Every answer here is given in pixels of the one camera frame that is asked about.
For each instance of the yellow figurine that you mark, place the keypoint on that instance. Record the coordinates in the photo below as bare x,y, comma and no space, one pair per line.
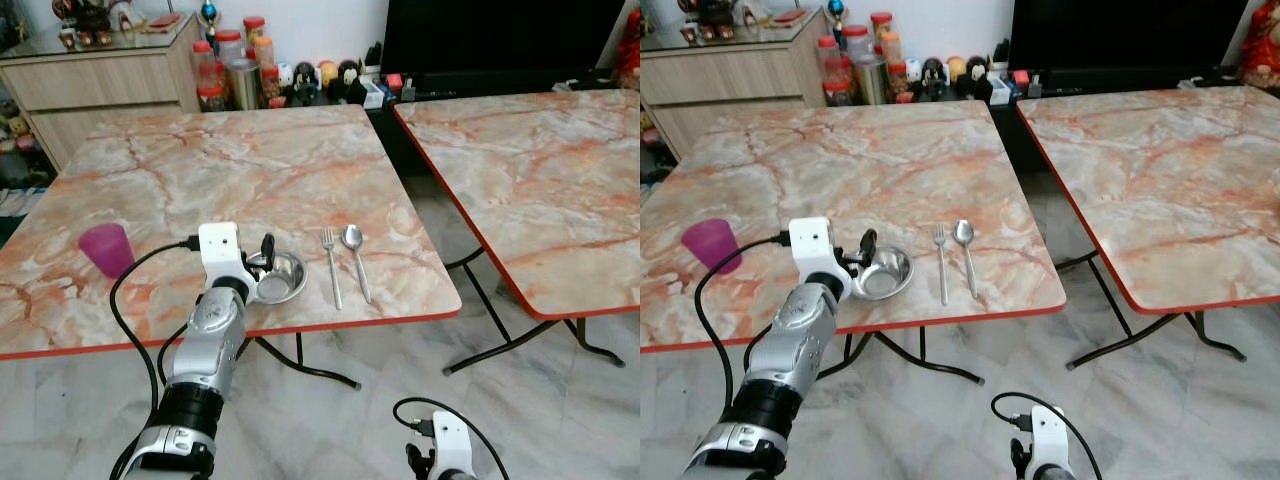
955,70
328,74

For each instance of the blue white small box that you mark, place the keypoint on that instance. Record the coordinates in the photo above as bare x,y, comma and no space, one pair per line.
373,94
1000,90

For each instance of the steel canister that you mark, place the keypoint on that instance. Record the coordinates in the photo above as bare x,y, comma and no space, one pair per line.
245,85
870,80

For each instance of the light wooden cabinet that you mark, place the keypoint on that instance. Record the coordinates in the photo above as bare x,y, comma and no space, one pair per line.
90,95
730,90

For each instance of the orange filled plastic jar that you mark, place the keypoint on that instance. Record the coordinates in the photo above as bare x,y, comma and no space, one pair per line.
265,52
891,48

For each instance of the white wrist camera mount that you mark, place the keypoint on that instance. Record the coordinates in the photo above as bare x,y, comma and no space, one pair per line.
450,445
222,252
812,248
1050,440

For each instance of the red statue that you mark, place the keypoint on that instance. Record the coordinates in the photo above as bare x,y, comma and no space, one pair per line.
1262,45
629,50

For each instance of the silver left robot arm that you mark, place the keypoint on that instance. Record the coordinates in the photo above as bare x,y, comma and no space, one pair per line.
205,335
795,330

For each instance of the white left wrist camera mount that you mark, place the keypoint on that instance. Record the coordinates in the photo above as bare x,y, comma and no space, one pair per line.
222,252
812,248

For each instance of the blue ball trophy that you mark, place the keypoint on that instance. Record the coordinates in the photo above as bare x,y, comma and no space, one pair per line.
837,11
209,14

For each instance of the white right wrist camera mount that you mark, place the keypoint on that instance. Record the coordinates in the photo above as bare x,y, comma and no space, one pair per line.
1050,440
450,445

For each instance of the stainless steel spoon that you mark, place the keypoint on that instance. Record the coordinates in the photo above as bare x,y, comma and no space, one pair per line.
963,233
352,238

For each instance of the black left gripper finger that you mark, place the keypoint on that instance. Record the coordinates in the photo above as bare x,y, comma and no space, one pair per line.
868,244
268,247

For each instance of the black round figurine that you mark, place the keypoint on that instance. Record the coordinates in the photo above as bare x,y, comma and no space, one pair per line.
977,76
934,80
305,85
349,80

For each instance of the red lid plastic jar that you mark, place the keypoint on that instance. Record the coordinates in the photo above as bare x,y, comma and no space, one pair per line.
856,40
203,62
254,28
828,58
881,24
230,45

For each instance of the black television screen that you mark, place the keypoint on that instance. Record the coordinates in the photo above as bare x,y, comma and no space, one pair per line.
500,35
1130,30

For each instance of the flat red box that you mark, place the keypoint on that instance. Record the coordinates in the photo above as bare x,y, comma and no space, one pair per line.
164,21
792,16

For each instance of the stainless steel fork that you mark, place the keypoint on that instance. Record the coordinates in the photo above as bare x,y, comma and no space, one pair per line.
332,270
941,265

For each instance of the marble top folding table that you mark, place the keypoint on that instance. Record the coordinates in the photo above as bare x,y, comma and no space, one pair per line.
540,180
1170,170
850,165
220,170

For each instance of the dark ornament with figures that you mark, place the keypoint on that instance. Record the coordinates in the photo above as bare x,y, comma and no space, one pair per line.
95,20
718,16

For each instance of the small stainless steel bowl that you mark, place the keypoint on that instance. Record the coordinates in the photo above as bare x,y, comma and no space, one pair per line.
284,280
888,275

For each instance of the purple plastic cup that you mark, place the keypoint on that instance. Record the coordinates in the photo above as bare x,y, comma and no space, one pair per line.
107,250
712,245

